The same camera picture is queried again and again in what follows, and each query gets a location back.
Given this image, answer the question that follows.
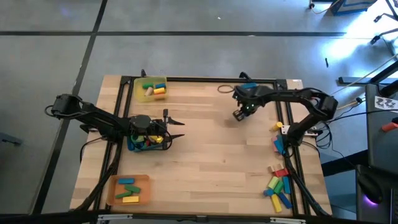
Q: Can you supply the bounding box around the white printed paper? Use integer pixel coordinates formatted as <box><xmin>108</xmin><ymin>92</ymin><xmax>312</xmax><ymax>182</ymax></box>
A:
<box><xmin>374</xmin><ymin>95</ymin><xmax>398</xmax><ymax>111</ymax></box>

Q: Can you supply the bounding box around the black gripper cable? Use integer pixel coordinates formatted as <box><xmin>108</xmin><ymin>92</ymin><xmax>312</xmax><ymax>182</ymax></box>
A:
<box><xmin>154</xmin><ymin>120</ymin><xmax>174</xmax><ymax>151</ymax></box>
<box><xmin>216</xmin><ymin>84</ymin><xmax>236</xmax><ymax>95</ymax></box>

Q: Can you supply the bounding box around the orange plastic bin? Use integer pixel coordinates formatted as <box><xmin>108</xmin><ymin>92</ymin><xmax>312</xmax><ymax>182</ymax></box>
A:
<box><xmin>106</xmin><ymin>174</ymin><xmax>152</xmax><ymax>207</ymax></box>

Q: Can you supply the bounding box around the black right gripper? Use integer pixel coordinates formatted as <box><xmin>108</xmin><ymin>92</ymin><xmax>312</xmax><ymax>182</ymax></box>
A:
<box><xmin>232</xmin><ymin>85</ymin><xmax>266</xmax><ymax>123</ymax></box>

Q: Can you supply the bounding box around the dark blue long block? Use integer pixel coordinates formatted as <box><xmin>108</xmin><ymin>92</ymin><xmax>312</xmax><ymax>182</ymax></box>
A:
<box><xmin>277</xmin><ymin>191</ymin><xmax>294</xmax><ymax>210</ymax></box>

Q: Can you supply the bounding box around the black chair base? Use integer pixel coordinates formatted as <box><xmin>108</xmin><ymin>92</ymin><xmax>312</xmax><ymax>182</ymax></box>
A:
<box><xmin>370</xmin><ymin>27</ymin><xmax>398</xmax><ymax>46</ymax></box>

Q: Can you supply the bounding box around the blue box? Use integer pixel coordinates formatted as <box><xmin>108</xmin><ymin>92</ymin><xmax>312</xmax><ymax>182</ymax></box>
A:
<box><xmin>328</xmin><ymin>0</ymin><xmax>379</xmax><ymax>17</ymax></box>

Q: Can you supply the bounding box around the orange tool handle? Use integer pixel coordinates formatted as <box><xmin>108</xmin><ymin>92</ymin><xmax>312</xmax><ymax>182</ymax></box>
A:
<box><xmin>381</xmin><ymin>121</ymin><xmax>398</xmax><ymax>133</ymax></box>

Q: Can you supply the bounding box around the black front bar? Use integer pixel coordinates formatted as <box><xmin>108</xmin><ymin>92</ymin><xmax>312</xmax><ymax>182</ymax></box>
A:
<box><xmin>0</xmin><ymin>210</ymin><xmax>398</xmax><ymax>224</ymax></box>

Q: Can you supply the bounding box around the black computer tower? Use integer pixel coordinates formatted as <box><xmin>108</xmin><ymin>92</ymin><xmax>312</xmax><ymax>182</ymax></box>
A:
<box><xmin>355</xmin><ymin>164</ymin><xmax>398</xmax><ymax>224</ymax></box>

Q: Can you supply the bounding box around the yellow translucent plastic bin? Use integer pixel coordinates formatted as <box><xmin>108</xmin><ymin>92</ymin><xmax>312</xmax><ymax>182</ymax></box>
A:
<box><xmin>133</xmin><ymin>76</ymin><xmax>169</xmax><ymax>103</ymax></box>

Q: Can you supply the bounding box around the black office chair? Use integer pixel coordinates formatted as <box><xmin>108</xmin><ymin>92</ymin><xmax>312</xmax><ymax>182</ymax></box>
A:
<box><xmin>373</xmin><ymin>0</ymin><xmax>398</xmax><ymax>24</ymax></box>

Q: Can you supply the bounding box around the black floor beam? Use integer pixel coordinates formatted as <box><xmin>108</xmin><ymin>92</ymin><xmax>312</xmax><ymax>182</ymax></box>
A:
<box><xmin>338</xmin><ymin>60</ymin><xmax>398</xmax><ymax>87</ymax></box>

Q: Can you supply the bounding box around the silver bracket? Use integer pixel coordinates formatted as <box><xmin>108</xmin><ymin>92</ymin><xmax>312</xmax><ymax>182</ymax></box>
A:
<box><xmin>97</xmin><ymin>213</ymin><xmax>134</xmax><ymax>223</ymax></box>
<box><xmin>269</xmin><ymin>217</ymin><xmax>308</xmax><ymax>224</ymax></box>

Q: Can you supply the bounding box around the black cable bundle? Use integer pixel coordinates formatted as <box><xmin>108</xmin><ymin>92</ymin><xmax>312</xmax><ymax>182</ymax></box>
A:
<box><xmin>284</xmin><ymin>149</ymin><xmax>332</xmax><ymax>218</ymax></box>
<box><xmin>74</xmin><ymin>136</ymin><xmax>124</xmax><ymax>213</ymax></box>

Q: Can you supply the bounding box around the dark drawer cabinet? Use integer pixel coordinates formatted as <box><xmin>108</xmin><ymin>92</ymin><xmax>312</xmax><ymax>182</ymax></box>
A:
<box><xmin>364</xmin><ymin>83</ymin><xmax>398</xmax><ymax>170</ymax></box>

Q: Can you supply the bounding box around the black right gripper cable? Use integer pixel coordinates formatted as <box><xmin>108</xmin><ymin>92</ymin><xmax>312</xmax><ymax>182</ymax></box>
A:
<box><xmin>216</xmin><ymin>84</ymin><xmax>236</xmax><ymax>95</ymax></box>

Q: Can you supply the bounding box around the light green wooden block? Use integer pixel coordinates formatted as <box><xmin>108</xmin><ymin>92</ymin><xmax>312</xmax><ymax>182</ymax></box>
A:
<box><xmin>267</xmin><ymin>175</ymin><xmax>280</xmax><ymax>190</ymax></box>

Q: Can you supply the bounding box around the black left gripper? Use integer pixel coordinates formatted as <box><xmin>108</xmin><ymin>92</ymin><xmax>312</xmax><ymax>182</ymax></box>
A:
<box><xmin>128</xmin><ymin>113</ymin><xmax>186</xmax><ymax>141</ymax></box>

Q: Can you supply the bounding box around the pale cable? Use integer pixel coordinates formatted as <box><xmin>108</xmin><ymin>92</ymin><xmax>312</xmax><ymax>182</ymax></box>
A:
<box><xmin>328</xmin><ymin>52</ymin><xmax>398</xmax><ymax>97</ymax></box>

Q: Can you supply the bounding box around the black table frame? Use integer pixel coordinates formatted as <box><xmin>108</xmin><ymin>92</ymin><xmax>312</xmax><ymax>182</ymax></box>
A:
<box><xmin>95</xmin><ymin>75</ymin><xmax>312</xmax><ymax>217</ymax></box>

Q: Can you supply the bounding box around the black mouse with light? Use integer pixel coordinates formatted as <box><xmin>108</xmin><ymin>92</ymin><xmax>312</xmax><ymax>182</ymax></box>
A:
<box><xmin>357</xmin><ymin>172</ymin><xmax>384</xmax><ymax>205</ymax></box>

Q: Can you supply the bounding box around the teal plastic bin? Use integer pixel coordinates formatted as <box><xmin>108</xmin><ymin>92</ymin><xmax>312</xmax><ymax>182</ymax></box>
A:
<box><xmin>126</xmin><ymin>130</ymin><xmax>168</xmax><ymax>153</ymax></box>

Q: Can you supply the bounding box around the grey floor object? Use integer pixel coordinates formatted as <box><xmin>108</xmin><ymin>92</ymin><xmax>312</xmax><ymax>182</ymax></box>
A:
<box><xmin>0</xmin><ymin>131</ymin><xmax>24</xmax><ymax>146</ymax></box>

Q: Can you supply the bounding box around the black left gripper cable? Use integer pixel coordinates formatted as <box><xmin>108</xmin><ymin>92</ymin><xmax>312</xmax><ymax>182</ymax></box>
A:
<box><xmin>154</xmin><ymin>120</ymin><xmax>174</xmax><ymax>151</ymax></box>

